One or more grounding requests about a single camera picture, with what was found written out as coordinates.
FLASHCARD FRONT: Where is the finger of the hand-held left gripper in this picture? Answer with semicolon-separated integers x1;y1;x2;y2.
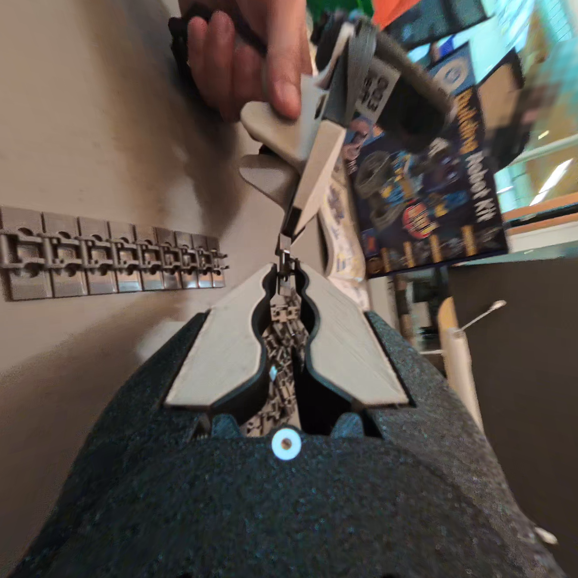
279;121;348;248

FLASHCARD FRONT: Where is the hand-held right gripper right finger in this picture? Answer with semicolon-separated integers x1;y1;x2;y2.
295;263;411;408

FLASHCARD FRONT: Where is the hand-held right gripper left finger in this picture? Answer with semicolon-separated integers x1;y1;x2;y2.
163;263;278;409

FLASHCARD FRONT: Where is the pile of grey track links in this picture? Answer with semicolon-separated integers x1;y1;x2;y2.
238;293;313;438

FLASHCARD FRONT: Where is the single grey track link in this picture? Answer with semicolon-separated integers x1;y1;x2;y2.
275;234;300;296

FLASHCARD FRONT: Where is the assembled grey track chain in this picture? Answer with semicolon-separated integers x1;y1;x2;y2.
0;205;229;302

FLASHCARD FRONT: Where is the grey desk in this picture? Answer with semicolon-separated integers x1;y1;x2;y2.
0;0;398;574

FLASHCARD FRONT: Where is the person's left hand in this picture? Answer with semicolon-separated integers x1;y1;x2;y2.
177;0;313;121

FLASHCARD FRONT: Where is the instruction booklet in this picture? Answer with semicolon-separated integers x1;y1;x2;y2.
316;174;372;312

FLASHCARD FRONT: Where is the blue toy box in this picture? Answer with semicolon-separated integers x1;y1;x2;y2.
342;38;511;277

